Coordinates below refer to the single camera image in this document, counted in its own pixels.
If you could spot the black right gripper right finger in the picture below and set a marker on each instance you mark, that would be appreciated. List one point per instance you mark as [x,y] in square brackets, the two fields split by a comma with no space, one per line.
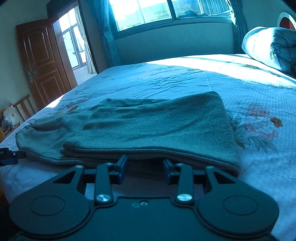
[181,175]

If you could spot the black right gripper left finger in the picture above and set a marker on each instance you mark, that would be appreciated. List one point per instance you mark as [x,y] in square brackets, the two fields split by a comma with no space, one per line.
[106,175]

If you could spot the large bedroom window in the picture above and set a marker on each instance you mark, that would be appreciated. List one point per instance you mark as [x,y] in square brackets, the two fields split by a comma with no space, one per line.
[129,14]

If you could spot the black left gripper tip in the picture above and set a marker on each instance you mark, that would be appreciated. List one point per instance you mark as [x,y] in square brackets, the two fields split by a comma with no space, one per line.
[9,157]

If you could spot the floral light blue bed sheet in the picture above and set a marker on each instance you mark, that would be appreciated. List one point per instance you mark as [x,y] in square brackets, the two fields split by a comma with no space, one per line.
[260,102]

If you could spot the wooden chair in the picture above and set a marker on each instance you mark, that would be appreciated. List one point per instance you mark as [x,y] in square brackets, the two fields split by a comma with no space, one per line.
[14,114]

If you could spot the brown wooden door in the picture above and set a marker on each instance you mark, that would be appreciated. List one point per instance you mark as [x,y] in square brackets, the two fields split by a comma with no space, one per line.
[41,60]

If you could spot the balcony glass door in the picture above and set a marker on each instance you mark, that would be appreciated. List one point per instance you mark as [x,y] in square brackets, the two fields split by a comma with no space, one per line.
[75,40]

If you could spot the teal right curtain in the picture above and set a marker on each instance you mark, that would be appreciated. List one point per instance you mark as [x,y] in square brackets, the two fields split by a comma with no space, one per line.
[240,27]

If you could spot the teal curtain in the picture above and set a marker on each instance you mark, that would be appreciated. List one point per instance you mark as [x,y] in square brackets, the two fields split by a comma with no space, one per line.
[100,11]
[240,27]

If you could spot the teal left curtain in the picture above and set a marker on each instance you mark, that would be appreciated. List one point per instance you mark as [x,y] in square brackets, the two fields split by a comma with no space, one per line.
[100,11]

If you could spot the red white headboard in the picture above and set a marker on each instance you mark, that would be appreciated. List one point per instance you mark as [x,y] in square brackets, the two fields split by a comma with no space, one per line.
[285,20]

